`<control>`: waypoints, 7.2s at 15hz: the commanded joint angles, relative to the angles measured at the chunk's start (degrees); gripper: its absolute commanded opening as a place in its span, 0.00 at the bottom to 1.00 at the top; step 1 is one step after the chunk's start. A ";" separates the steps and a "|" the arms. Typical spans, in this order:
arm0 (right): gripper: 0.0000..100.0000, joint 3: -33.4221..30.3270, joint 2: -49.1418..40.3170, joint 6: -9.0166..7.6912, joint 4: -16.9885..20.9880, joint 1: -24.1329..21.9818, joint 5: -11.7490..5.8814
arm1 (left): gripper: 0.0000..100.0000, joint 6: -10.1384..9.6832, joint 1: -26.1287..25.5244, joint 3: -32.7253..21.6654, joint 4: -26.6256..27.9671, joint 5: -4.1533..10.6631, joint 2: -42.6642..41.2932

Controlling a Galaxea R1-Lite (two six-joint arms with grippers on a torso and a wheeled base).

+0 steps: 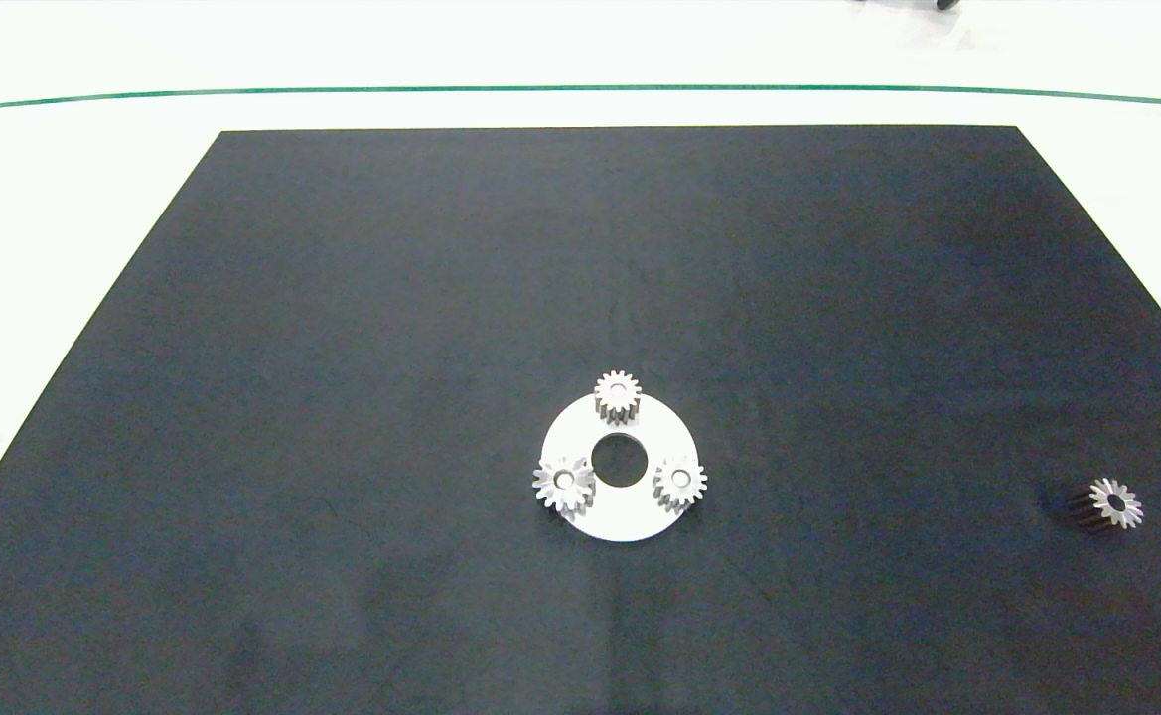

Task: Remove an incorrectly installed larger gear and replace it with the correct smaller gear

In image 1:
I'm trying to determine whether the small steel gear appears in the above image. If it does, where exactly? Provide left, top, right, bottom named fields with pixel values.
left=1068, top=478, right=1144, bottom=535
left=653, top=456, right=709, bottom=514
left=594, top=370, right=643, bottom=425

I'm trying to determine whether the round white plate with pins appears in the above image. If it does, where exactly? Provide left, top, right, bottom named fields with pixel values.
left=541, top=390, right=701, bottom=543

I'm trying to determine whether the dark mat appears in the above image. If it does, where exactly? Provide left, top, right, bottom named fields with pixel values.
left=0, top=125, right=1161, bottom=715

